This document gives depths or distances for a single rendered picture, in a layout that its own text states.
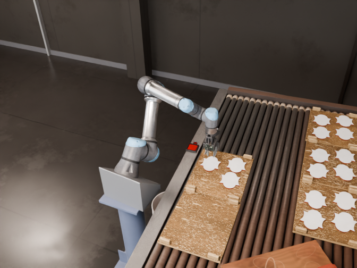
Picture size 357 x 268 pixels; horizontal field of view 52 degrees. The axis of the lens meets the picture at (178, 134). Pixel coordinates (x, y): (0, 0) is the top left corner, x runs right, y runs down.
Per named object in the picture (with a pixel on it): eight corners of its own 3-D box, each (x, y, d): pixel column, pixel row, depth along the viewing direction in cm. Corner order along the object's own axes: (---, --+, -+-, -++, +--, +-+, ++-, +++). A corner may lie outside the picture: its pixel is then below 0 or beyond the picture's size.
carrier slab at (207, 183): (184, 190, 227) (184, 187, 226) (203, 149, 257) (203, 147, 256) (239, 204, 216) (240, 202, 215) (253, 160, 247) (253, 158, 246)
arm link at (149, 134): (130, 159, 231) (141, 77, 241) (144, 162, 244) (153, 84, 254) (146, 160, 225) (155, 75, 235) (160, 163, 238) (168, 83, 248)
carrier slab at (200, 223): (157, 243, 196) (157, 241, 195) (185, 190, 226) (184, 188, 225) (220, 264, 186) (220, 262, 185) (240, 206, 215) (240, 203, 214)
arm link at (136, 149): (117, 154, 222) (124, 133, 223) (130, 158, 234) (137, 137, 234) (132, 160, 216) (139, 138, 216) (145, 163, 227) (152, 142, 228)
